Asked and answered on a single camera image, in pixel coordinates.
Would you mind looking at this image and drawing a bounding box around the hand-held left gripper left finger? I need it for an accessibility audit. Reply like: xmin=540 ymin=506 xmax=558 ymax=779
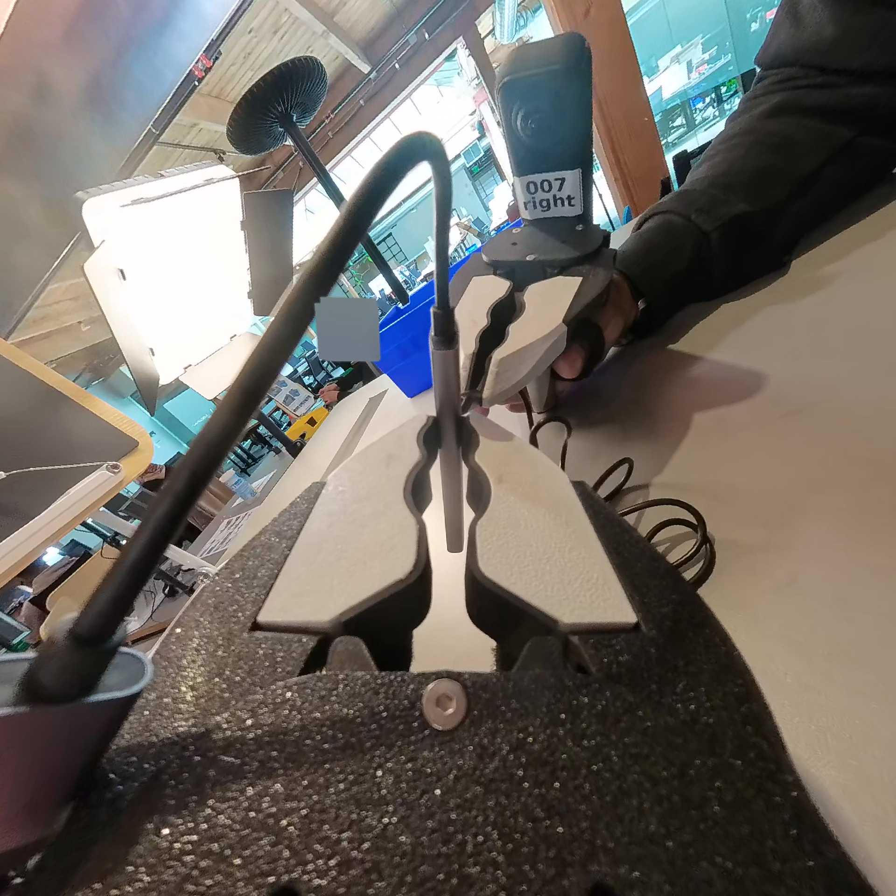
xmin=255 ymin=416 xmax=429 ymax=636

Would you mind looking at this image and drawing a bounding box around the grey usb hub with cable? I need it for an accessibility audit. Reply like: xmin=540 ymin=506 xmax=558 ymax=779
xmin=0 ymin=132 xmax=469 ymax=872

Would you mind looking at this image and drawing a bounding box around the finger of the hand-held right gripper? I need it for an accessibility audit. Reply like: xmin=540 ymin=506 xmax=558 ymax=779
xmin=482 ymin=276 xmax=587 ymax=408
xmin=454 ymin=274 xmax=520 ymax=394

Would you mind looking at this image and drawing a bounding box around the person's right hand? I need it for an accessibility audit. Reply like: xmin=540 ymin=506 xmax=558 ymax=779
xmin=504 ymin=272 xmax=644 ymax=415

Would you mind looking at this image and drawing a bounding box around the black usb-c cable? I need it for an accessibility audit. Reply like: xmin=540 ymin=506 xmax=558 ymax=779
xmin=458 ymin=388 xmax=717 ymax=588

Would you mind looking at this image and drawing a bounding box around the blue plastic bin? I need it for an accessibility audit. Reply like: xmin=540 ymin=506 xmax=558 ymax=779
xmin=378 ymin=253 xmax=485 ymax=400

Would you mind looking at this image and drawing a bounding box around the wooden post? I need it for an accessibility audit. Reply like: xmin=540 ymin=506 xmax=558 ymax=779
xmin=542 ymin=0 xmax=674 ymax=225

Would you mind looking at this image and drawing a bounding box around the bright studio light panel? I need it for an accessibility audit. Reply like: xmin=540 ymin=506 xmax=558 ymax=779
xmin=78 ymin=160 xmax=296 ymax=415

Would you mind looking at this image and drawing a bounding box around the black round lamp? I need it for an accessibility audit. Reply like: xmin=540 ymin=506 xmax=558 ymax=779
xmin=225 ymin=57 xmax=412 ymax=307

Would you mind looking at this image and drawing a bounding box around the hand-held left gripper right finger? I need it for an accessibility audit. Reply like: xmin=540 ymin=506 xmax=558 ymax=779
xmin=464 ymin=419 xmax=640 ymax=636

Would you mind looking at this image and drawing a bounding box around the wood-rimmed black board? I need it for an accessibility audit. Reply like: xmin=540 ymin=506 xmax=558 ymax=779
xmin=0 ymin=336 xmax=156 ymax=569

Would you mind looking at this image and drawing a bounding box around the printed paper sign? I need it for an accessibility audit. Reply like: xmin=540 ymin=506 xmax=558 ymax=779
xmin=199 ymin=470 xmax=279 ymax=560

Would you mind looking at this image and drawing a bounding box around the person's right forearm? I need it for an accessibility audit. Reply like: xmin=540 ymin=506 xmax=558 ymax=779
xmin=616 ymin=0 xmax=896 ymax=351

